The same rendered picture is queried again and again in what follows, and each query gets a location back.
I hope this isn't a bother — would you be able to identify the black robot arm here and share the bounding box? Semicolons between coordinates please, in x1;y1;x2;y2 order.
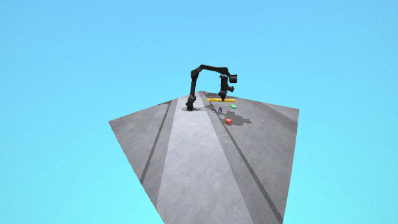
185;64;237;111

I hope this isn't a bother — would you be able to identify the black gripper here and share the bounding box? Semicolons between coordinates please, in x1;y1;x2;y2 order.
218;83;228;101

